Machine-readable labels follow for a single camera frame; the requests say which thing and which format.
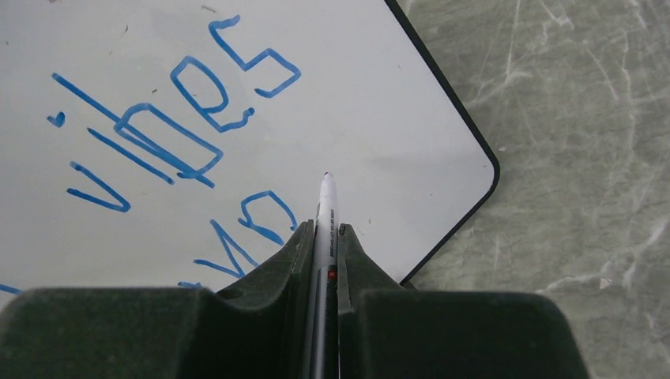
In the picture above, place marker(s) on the whiteboard marker pen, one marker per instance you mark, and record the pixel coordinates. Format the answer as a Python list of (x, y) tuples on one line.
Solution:
[(320, 351)]

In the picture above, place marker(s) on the white whiteboard black frame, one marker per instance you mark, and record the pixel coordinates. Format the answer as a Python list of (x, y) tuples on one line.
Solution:
[(180, 143)]

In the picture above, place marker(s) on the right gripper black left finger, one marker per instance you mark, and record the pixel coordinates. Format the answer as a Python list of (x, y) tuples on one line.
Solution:
[(253, 328)]

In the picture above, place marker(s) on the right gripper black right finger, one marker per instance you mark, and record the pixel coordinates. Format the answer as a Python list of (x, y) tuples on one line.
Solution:
[(388, 331)]

